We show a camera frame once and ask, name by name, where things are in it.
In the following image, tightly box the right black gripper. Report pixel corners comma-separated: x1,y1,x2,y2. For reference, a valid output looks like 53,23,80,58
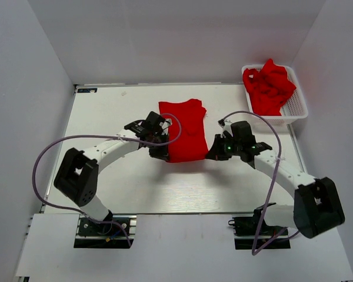
207,134,242,161

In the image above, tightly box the blue label sticker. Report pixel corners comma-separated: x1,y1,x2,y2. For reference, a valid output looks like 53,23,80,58
77,88,98,93

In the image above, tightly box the red t shirt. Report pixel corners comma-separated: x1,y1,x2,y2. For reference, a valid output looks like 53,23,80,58
159,99,208,163

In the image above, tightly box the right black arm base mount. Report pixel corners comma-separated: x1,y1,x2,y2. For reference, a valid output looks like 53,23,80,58
228,206,291,250

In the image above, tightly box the white plastic basket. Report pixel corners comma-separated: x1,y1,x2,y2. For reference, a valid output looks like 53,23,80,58
241,63,309,125

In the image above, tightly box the red shirts pile in basket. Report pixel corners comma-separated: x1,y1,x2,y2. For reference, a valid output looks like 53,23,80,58
242,59,297,116

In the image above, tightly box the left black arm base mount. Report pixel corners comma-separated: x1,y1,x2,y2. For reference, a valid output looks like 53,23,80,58
74,215,136,249

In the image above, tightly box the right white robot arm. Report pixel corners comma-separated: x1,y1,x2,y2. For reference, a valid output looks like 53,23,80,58
206,120,345,239

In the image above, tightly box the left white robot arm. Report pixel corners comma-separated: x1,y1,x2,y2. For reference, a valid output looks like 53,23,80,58
54,112,172,234

